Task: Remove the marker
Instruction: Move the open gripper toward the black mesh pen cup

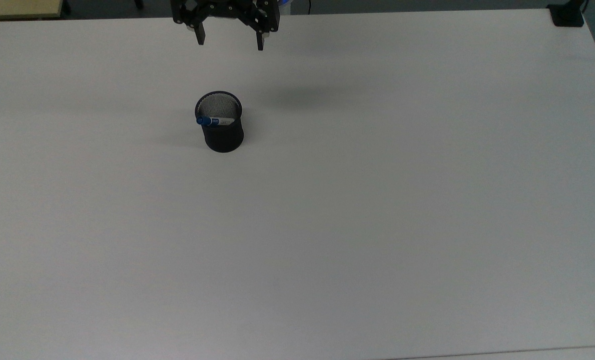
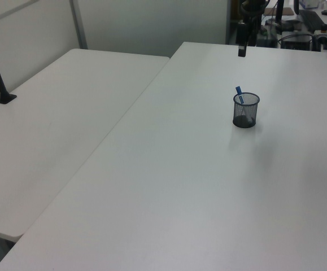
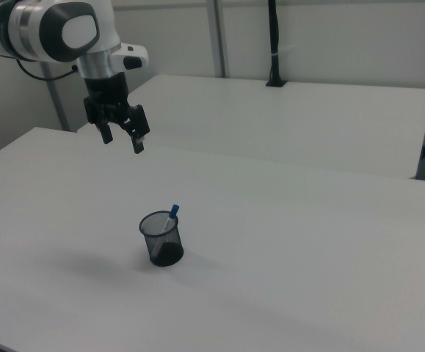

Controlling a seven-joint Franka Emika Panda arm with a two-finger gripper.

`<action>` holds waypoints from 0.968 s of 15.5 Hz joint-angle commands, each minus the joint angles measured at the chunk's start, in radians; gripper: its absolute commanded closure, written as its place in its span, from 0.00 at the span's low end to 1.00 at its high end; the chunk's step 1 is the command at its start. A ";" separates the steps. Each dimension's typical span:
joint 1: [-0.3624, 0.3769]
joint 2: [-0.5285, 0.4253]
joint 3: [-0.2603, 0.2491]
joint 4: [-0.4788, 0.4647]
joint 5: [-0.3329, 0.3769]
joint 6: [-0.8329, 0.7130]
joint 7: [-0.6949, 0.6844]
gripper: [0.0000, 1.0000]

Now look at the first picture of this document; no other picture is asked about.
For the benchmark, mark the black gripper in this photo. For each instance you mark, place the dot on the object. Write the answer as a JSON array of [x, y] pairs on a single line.
[[227, 9]]

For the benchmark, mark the blue whiteboard marker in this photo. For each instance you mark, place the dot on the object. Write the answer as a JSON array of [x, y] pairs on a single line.
[[214, 121]]

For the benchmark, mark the black mesh pen cup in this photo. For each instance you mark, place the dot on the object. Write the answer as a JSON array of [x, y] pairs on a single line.
[[223, 135]]

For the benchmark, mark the black chair leg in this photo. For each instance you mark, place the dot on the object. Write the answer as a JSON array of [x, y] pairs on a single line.
[[138, 3]]

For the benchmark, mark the light wooden side table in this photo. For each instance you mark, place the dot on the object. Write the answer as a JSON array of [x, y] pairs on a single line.
[[17, 7]]

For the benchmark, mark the black table clamp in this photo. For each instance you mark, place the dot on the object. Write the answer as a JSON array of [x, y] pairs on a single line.
[[567, 15]]

